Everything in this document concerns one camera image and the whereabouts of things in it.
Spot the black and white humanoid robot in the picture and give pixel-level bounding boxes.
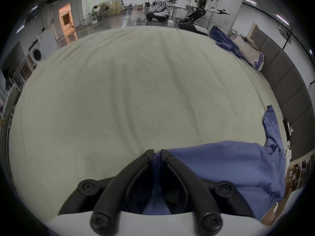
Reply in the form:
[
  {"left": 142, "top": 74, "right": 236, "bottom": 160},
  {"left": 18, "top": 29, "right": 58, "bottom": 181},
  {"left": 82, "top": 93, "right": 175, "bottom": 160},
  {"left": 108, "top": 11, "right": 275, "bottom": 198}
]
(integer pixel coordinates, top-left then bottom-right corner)
[{"left": 178, "top": 0, "right": 230, "bottom": 35}]

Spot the blue shirt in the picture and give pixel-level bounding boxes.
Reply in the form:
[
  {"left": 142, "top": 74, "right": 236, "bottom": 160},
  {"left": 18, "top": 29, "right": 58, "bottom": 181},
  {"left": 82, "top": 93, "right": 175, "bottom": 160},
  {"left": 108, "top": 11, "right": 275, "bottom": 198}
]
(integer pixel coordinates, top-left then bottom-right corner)
[{"left": 141, "top": 105, "right": 287, "bottom": 222}]

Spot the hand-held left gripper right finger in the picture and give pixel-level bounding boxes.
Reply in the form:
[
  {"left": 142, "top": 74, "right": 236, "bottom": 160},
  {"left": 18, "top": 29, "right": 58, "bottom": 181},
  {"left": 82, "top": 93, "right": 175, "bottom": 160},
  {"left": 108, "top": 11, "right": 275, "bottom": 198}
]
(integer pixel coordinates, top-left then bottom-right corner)
[{"left": 160, "top": 149, "right": 255, "bottom": 236}]

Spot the white wheeled robot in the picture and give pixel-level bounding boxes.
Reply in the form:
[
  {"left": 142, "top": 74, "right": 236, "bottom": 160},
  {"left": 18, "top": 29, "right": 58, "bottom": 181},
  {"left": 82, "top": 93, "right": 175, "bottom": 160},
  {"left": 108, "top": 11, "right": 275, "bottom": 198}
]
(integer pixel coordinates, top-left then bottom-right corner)
[{"left": 146, "top": 0, "right": 178, "bottom": 22}]

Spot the grey padded headboard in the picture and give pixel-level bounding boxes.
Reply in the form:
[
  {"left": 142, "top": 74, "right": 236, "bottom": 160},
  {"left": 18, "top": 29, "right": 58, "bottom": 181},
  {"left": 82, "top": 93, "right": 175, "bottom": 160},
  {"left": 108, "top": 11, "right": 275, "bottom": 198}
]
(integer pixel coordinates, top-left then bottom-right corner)
[{"left": 251, "top": 26, "right": 315, "bottom": 162}]

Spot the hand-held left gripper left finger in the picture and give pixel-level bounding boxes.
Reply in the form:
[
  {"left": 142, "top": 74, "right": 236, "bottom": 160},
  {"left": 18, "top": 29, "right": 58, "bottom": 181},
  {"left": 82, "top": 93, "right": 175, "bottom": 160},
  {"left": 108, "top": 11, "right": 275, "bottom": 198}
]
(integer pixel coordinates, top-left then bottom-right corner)
[{"left": 58, "top": 149, "right": 155, "bottom": 236}]

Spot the white washing machine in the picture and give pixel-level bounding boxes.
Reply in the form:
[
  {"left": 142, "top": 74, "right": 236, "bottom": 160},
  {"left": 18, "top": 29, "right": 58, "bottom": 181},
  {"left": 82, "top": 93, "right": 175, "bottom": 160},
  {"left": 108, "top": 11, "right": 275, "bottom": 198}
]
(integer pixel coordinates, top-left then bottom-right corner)
[{"left": 28, "top": 28, "right": 61, "bottom": 65}]

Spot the bunched dark blue garment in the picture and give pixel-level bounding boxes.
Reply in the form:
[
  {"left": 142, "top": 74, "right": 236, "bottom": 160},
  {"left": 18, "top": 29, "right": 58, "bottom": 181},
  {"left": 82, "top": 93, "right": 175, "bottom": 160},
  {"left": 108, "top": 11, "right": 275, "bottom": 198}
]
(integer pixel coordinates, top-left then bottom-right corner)
[{"left": 209, "top": 25, "right": 256, "bottom": 69}]

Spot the small black and white device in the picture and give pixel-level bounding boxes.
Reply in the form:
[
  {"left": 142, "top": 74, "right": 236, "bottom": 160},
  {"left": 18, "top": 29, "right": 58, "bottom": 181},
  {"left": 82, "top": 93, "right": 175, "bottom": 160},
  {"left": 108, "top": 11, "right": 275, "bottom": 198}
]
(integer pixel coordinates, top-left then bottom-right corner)
[{"left": 283, "top": 118, "right": 294, "bottom": 142}]

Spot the beige pillow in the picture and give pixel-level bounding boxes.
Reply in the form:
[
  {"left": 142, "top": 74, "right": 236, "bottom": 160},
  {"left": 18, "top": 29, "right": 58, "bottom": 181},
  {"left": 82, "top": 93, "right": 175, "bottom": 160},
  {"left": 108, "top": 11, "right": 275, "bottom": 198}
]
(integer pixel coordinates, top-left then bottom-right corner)
[{"left": 230, "top": 35, "right": 265, "bottom": 71}]

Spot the bed with beige sheet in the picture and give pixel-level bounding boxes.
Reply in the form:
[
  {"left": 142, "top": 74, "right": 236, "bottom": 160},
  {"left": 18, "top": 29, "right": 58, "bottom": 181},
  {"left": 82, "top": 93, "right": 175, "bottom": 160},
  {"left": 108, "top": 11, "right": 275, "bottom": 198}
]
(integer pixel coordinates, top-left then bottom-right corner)
[{"left": 9, "top": 26, "right": 286, "bottom": 224}]

